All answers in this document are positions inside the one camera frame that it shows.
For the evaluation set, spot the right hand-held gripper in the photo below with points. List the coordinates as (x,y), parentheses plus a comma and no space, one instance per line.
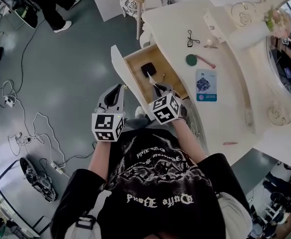
(164,111)

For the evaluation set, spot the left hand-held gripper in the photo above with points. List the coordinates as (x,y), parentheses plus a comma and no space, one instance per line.
(105,123)

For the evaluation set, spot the small black box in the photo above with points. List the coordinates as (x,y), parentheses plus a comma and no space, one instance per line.
(147,68)

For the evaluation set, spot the wooden drawer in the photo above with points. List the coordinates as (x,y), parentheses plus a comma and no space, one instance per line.
(137,63)

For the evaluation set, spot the green powder puff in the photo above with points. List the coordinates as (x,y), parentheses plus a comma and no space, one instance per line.
(191,60)

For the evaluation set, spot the blue face mask packet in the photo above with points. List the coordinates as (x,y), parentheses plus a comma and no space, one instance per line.
(206,84)

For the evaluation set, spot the green round pink-handled brush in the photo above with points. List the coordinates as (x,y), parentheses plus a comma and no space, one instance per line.
(206,61)

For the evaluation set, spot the black eyelash curler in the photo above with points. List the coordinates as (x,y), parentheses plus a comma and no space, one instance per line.
(191,37)

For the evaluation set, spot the pink pencil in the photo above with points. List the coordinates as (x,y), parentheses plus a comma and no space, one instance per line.
(230,143)

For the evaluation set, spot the person's left forearm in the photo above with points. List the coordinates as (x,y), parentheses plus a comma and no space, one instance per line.
(99,158)

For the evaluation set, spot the person's right forearm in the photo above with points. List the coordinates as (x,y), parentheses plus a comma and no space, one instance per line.
(188,143)

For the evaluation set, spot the cream ornate vanity table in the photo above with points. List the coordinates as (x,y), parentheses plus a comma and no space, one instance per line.
(229,88)

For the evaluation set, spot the oval vanity mirror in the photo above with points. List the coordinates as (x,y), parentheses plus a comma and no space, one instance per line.
(287,58)

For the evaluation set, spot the person's left white shoe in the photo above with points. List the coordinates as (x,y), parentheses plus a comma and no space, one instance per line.
(140,111)

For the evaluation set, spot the person's grey trousers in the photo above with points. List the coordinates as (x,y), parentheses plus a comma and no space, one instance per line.
(135,123)

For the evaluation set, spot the person's black printed t-shirt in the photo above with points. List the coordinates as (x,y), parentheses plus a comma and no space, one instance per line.
(155,188)

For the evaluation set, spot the white power strip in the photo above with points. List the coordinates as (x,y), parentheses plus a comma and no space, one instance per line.
(9,101)

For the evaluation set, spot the white ribbed vase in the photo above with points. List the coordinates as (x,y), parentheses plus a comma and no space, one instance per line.
(249,35)

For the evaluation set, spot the pink flower bouquet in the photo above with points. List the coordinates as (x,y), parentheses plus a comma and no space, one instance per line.
(277,21)

